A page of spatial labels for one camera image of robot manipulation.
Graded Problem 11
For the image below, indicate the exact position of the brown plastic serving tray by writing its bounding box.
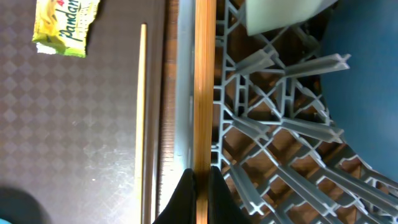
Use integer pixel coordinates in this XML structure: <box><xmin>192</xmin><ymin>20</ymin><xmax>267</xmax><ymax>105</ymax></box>
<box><xmin>1</xmin><ymin>0</ymin><xmax>167</xmax><ymax>223</ymax></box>

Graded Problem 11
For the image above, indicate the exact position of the light green bowl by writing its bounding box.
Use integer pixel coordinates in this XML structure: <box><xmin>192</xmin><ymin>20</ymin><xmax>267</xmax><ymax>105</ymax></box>
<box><xmin>245</xmin><ymin>0</ymin><xmax>336</xmax><ymax>36</ymax></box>

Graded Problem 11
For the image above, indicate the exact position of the yellow snack wrapper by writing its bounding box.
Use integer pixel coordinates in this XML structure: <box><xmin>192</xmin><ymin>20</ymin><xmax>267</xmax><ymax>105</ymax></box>
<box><xmin>32</xmin><ymin>0</ymin><xmax>100</xmax><ymax>58</ymax></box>

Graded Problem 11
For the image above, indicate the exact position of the grey dishwasher rack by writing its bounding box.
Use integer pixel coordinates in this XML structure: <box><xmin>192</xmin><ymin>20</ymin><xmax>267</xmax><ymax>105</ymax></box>
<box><xmin>173</xmin><ymin>0</ymin><xmax>398</xmax><ymax>224</ymax></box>

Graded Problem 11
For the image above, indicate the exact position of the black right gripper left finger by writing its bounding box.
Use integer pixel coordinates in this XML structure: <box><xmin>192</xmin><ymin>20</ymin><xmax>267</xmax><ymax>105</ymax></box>
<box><xmin>153</xmin><ymin>169</ymin><xmax>197</xmax><ymax>224</ymax></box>

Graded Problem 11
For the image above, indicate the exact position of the wooden chopstick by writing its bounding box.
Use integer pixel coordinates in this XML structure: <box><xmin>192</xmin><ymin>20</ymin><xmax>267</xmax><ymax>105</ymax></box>
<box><xmin>134</xmin><ymin>23</ymin><xmax>147</xmax><ymax>224</ymax></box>
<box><xmin>193</xmin><ymin>0</ymin><xmax>216</xmax><ymax>224</ymax></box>

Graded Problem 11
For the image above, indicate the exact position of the dark blue plate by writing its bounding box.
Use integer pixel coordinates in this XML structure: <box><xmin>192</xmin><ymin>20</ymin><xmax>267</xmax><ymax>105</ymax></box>
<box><xmin>321</xmin><ymin>0</ymin><xmax>397</xmax><ymax>180</ymax></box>

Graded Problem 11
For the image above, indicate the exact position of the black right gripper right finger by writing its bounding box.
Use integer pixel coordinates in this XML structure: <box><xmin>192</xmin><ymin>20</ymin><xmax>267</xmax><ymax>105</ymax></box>
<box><xmin>208</xmin><ymin>166</ymin><xmax>251</xmax><ymax>224</ymax></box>

